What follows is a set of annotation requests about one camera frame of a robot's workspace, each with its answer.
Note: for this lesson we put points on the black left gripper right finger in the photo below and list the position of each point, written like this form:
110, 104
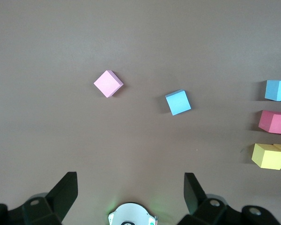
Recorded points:
201, 211

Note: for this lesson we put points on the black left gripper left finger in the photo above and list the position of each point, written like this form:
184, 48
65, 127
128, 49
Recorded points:
51, 208

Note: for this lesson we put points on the red foam cube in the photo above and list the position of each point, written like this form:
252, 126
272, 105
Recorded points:
276, 123

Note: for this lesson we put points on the blue foam cube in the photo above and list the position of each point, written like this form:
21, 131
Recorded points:
278, 91
178, 103

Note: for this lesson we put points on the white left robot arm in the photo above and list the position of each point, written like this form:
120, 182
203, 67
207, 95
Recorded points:
131, 214

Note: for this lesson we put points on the pink foam cube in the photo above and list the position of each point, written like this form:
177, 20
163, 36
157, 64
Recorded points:
107, 83

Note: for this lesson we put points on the brown table mat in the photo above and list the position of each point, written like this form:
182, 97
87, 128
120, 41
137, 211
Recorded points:
131, 47

